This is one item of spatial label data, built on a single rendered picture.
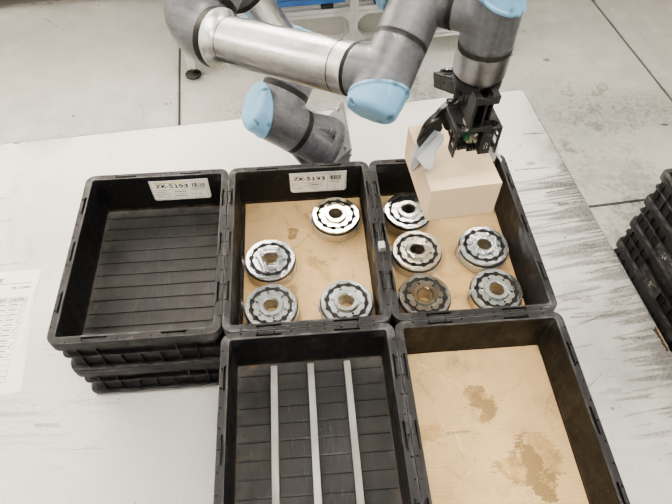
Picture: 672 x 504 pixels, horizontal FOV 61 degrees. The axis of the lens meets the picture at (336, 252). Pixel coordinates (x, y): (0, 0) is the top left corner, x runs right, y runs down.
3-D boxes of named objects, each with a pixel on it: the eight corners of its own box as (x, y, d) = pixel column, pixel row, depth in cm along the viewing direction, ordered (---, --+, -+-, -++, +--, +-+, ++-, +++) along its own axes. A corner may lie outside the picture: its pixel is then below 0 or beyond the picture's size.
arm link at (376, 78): (127, 38, 93) (377, 104, 69) (154, -23, 93) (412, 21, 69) (176, 71, 103) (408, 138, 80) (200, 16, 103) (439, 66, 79)
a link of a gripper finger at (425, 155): (405, 184, 93) (443, 147, 88) (397, 159, 97) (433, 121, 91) (419, 190, 95) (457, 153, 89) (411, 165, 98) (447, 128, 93)
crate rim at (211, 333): (90, 183, 122) (86, 175, 120) (230, 175, 123) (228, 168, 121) (49, 351, 98) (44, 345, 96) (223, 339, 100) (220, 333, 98)
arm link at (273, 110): (274, 149, 145) (229, 126, 137) (295, 101, 145) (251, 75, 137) (296, 153, 135) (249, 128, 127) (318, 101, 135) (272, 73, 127)
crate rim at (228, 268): (230, 175, 123) (228, 168, 121) (367, 168, 125) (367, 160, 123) (223, 339, 100) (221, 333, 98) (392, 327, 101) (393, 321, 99)
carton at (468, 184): (404, 156, 107) (408, 125, 101) (465, 149, 108) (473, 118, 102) (425, 220, 98) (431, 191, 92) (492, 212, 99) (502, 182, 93)
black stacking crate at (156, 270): (106, 213, 129) (88, 178, 120) (235, 205, 131) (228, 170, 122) (71, 373, 106) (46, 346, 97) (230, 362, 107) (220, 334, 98)
